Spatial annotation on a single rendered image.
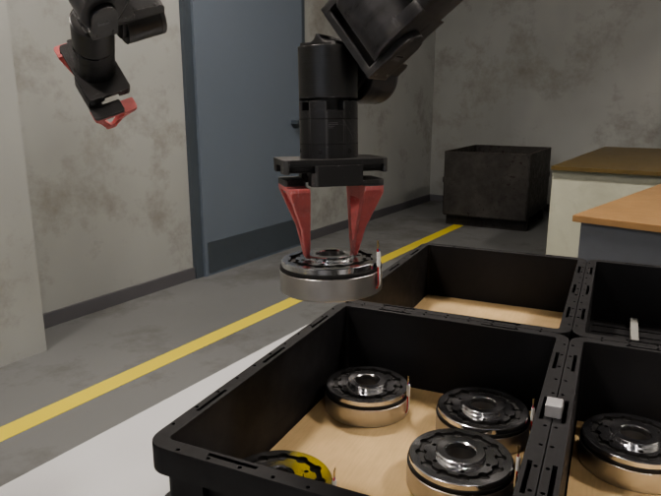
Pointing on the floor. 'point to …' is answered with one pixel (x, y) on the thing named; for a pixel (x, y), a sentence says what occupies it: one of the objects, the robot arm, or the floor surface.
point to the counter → (595, 188)
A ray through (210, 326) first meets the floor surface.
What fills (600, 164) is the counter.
